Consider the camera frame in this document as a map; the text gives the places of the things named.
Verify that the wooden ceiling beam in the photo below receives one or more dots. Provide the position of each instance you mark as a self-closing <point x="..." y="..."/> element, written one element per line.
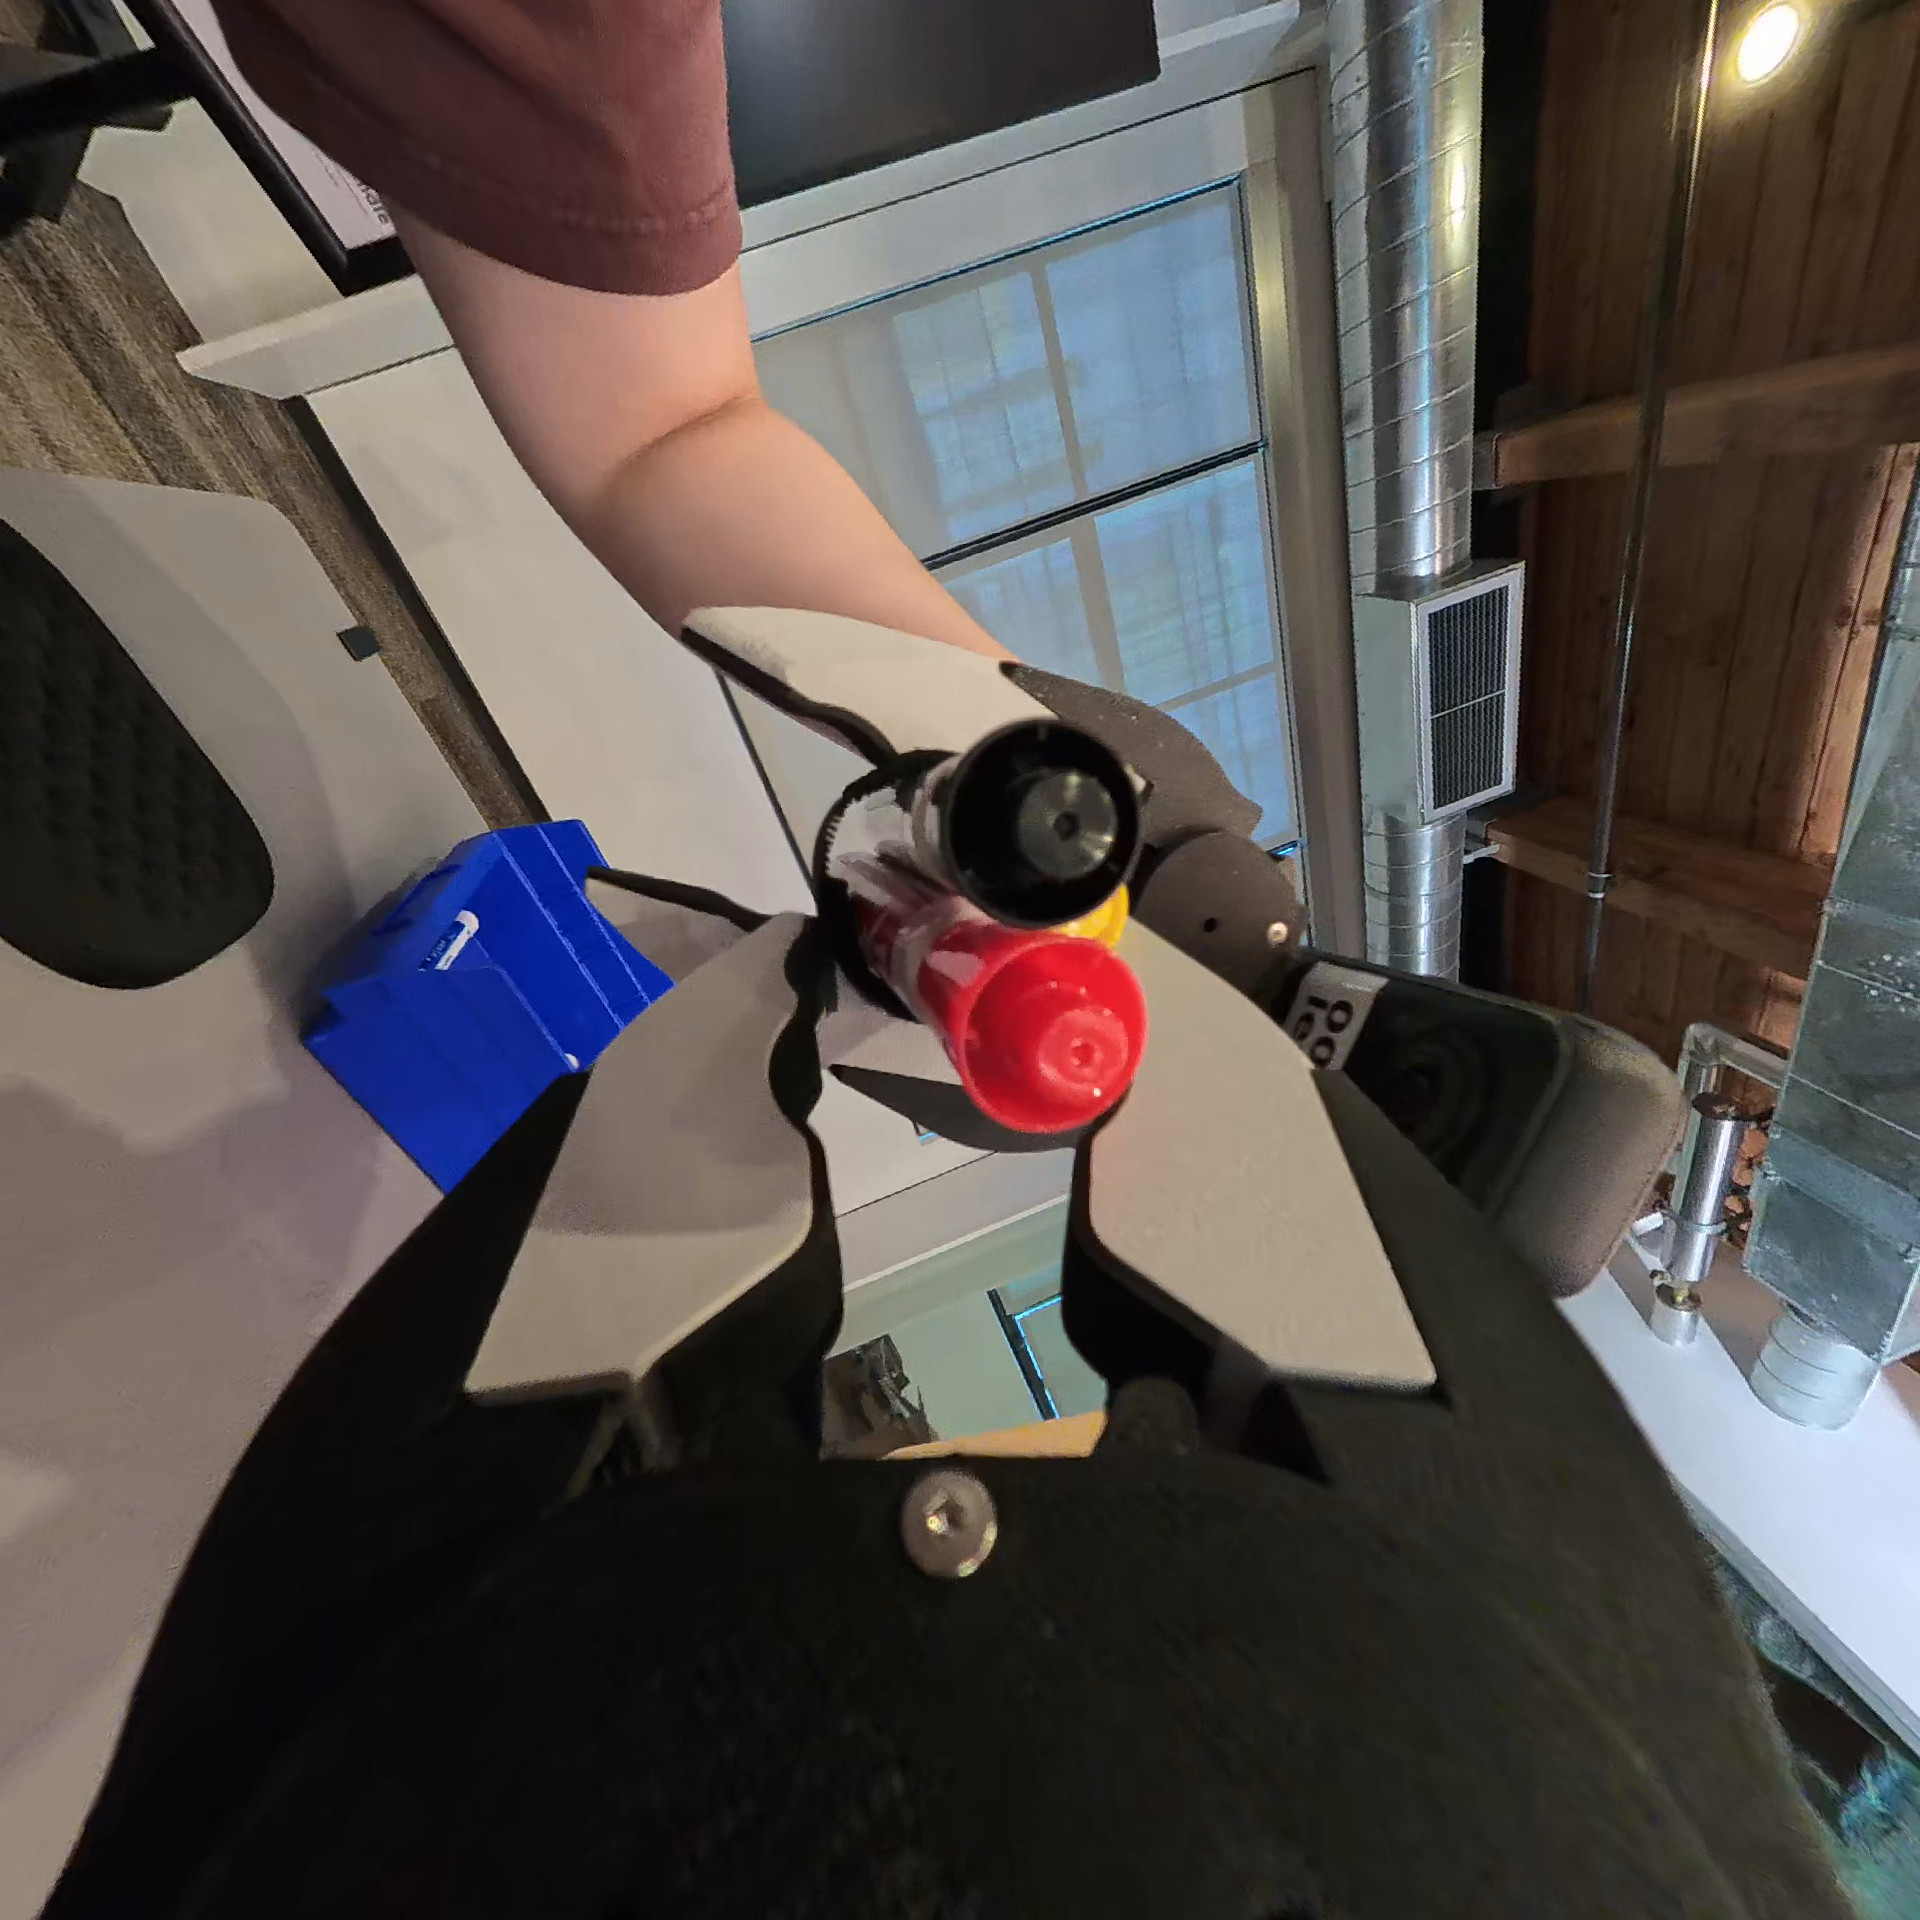
<point x="1723" y="421"/>
<point x="1680" y="869"/>

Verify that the black capped marker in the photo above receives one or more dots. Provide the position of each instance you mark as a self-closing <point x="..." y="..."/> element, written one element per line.
<point x="1035" y="820"/>

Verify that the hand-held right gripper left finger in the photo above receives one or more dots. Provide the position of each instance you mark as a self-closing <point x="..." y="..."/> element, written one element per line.
<point x="662" y="1200"/>

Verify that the black textured pad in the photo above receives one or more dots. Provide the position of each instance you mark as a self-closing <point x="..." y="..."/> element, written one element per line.
<point x="105" y="780"/>

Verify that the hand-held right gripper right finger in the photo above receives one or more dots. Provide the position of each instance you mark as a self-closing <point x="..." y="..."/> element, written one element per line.
<point x="1243" y="1200"/>

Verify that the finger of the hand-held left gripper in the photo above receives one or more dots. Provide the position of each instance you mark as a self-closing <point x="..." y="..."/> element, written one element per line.
<point x="901" y="1085"/>
<point x="869" y="676"/>

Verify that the red capped marker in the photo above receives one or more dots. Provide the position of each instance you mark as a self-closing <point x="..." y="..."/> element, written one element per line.
<point x="1049" y="1036"/>

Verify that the white vent grille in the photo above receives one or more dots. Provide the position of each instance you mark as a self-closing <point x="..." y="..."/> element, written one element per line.
<point x="1470" y="692"/>

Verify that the black framed sign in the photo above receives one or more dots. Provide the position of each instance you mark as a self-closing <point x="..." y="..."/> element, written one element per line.
<point x="301" y="166"/>

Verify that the dark wall panel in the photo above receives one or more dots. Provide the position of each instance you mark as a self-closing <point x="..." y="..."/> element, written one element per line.
<point x="930" y="76"/>

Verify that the yellow highlighter marker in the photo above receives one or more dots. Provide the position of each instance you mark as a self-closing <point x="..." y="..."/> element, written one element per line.
<point x="1102" y="916"/>

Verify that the silver metal post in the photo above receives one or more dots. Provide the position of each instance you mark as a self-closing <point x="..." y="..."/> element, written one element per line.
<point x="1711" y="1200"/>

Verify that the black chair frame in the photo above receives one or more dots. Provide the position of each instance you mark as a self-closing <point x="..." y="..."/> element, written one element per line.
<point x="59" y="107"/>

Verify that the thin metal pipe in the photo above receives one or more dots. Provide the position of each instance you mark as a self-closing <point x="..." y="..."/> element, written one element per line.
<point x="1651" y="451"/>

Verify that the blue plastic bin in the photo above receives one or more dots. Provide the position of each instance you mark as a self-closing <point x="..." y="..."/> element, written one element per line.
<point x="451" y="1051"/>

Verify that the window with grid frame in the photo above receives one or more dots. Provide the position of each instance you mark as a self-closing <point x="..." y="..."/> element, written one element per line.
<point x="1126" y="375"/>

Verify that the ceiling spot light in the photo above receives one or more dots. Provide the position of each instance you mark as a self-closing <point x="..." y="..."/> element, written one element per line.
<point x="1769" y="38"/>

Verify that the person's left forearm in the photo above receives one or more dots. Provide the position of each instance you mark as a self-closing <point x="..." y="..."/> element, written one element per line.
<point x="674" y="451"/>

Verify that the silver round air duct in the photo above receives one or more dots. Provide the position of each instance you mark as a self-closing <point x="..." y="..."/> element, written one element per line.
<point x="1401" y="301"/>

